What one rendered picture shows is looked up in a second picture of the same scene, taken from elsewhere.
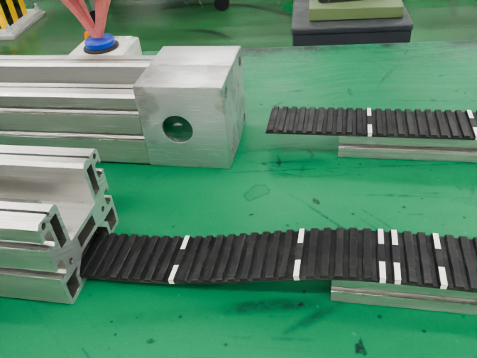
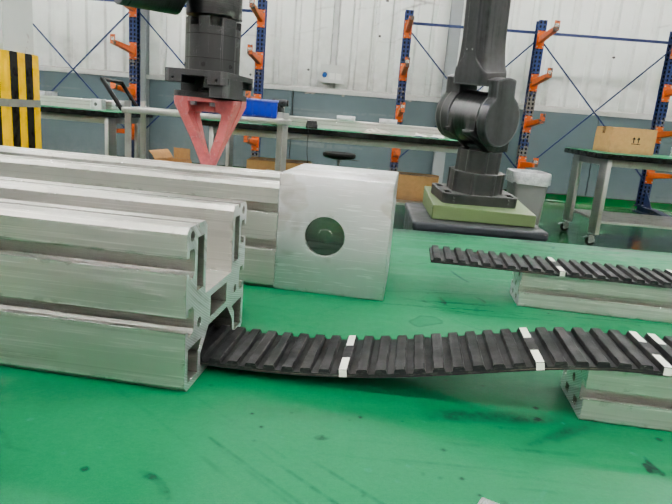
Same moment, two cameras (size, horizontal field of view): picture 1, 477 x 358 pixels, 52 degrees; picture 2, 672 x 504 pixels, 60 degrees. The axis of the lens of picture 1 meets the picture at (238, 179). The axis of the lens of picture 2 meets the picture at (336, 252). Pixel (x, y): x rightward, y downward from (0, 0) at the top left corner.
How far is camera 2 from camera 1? 0.19 m
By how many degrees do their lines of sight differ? 25
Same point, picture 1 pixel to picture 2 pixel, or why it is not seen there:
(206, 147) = (357, 265)
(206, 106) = (370, 207)
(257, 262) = (472, 353)
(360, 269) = (629, 361)
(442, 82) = not seen: hidden behind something
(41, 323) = (135, 406)
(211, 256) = (398, 350)
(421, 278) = not seen: outside the picture
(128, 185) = (247, 300)
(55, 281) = (176, 339)
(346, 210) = not seen: hidden behind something
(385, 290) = (658, 406)
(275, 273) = (504, 363)
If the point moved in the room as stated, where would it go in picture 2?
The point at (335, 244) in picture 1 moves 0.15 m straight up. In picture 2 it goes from (578, 341) to (631, 55)
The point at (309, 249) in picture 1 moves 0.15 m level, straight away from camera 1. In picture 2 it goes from (545, 342) to (492, 270)
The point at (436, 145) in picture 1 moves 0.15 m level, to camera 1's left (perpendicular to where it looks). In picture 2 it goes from (642, 297) to (463, 290)
